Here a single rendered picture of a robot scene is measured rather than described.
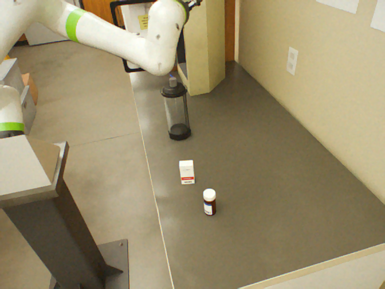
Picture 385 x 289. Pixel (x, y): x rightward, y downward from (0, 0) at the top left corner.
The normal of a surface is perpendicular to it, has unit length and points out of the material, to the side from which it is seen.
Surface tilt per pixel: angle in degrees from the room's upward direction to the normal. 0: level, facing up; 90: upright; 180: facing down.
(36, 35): 90
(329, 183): 0
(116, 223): 0
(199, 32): 90
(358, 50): 90
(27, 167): 90
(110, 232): 0
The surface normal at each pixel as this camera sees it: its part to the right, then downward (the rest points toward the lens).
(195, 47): 0.25, 0.58
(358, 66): -0.96, 0.21
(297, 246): -0.07, -0.78
